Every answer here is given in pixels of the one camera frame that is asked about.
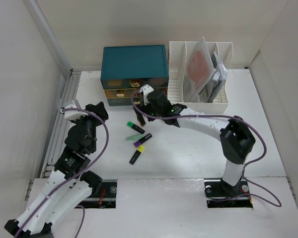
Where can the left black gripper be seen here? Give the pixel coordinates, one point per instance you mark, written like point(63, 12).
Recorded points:
point(98, 109)

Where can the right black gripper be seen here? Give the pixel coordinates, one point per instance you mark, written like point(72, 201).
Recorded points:
point(144, 108)

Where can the red booklet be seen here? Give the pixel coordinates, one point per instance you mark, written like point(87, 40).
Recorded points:
point(199, 70)

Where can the grey setup guide manual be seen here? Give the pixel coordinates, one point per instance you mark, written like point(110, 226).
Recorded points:
point(216, 83)

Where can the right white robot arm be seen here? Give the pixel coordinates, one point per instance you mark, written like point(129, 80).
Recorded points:
point(236, 139)

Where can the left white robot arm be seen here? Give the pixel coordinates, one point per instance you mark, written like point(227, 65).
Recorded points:
point(70, 181)

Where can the green cap black highlighter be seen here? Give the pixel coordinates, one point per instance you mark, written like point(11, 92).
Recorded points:
point(135, 127)

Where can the purple cap black highlighter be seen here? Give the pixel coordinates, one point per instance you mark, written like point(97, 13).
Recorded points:
point(143, 140)

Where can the pale green highlighter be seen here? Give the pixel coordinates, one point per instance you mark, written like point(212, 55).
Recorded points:
point(134, 137)

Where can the yellow cap black highlighter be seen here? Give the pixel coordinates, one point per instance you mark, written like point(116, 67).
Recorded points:
point(136, 155)

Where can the teal desktop drawer cabinet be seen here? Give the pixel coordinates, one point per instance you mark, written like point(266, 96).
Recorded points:
point(125, 69)

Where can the white file organizer rack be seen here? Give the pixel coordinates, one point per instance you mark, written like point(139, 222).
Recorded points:
point(179, 54)

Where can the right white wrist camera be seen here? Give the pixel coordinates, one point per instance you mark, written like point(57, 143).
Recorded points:
point(146, 90)

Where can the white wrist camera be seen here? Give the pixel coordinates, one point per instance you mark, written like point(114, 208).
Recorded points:
point(69, 110)
point(146, 90)

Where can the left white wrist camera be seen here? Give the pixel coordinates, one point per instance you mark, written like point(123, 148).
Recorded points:
point(69, 110)

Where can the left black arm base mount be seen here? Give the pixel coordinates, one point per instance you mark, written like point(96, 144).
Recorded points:
point(105, 198)

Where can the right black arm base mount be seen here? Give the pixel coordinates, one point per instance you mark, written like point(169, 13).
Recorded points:
point(222, 195)

